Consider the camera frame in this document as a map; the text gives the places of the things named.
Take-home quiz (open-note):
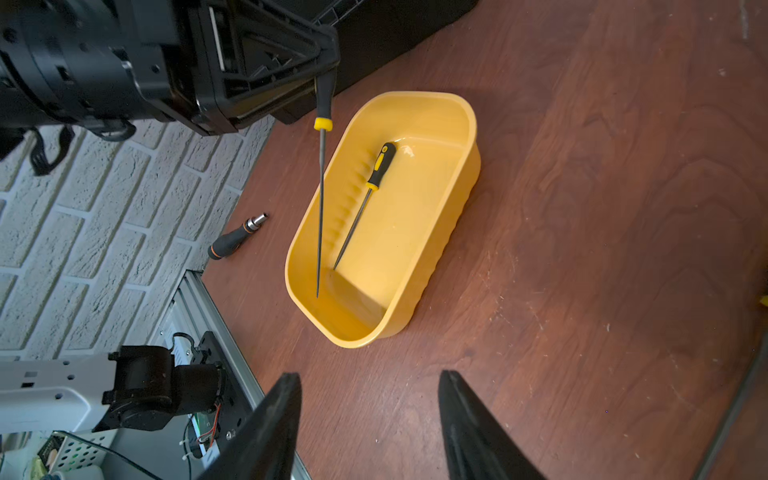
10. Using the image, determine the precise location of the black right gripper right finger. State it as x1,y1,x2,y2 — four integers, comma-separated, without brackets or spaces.
438,370,544,479

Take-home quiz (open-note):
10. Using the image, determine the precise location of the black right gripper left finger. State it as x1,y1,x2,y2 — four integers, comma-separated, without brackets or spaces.
201,373,302,480

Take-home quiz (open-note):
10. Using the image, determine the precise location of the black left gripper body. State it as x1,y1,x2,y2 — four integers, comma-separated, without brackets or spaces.
1,1,340,136

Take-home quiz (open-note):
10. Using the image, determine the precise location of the black yellow needle file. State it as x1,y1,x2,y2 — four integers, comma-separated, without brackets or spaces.
333,142,397,269
314,70,336,297

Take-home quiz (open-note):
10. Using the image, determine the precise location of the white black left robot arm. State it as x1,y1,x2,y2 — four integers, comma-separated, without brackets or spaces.
1,1,340,433

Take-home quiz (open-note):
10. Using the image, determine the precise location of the yellow plastic storage tray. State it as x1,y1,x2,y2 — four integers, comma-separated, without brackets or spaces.
285,91,481,349

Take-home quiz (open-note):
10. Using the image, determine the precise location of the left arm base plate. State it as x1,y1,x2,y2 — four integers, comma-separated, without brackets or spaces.
173,331,253,467

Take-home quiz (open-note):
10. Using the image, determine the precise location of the aluminium front rail frame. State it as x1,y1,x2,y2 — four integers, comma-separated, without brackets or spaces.
95,269,313,480

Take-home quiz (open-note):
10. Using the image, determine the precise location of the black orange screwdriver handle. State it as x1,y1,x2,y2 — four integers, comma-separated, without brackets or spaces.
207,213,269,260

